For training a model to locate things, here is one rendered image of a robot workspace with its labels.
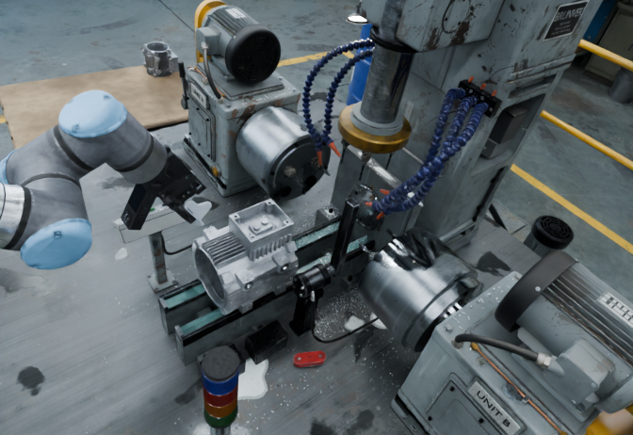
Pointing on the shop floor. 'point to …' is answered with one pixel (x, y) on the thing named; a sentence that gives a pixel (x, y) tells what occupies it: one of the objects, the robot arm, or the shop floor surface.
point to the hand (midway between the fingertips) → (193, 217)
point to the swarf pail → (623, 87)
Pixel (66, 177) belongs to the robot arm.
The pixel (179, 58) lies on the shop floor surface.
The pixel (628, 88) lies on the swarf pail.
